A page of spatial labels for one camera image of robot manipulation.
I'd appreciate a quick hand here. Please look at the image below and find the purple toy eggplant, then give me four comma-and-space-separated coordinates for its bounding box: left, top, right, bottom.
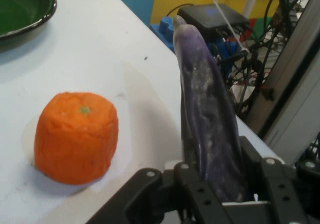
172, 14, 247, 203

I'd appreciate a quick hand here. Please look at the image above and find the white zip tie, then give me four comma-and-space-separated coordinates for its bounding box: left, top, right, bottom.
208, 0, 250, 55

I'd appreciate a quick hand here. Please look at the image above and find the light blue giant toy brick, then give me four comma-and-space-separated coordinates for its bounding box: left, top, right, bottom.
121, 0, 154, 25

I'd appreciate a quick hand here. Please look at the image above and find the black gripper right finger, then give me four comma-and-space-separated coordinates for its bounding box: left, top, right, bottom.
238, 136, 320, 224

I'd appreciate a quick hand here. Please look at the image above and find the green round plate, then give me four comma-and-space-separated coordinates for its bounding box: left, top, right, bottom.
0, 0, 58, 41

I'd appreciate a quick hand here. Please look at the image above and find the black electronics box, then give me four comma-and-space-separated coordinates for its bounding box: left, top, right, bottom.
176, 3, 251, 36

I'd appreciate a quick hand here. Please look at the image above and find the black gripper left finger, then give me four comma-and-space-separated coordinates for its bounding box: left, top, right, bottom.
86, 162, 234, 224

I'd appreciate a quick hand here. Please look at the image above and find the grey metal frame post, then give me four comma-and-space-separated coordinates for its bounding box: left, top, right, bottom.
245, 0, 320, 165

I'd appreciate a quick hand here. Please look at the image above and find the dark blue toy brick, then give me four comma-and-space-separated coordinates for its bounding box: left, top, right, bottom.
149, 16, 241, 60

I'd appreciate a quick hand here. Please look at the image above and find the yellow giant toy brick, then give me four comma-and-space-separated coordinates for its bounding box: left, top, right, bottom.
147, 0, 280, 25

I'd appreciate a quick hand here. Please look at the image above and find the tangle of black cables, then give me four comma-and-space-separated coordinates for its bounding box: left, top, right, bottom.
164, 0, 311, 118

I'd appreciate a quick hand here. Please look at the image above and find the orange toy fruit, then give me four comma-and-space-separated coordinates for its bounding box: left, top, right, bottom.
33, 91, 120, 186

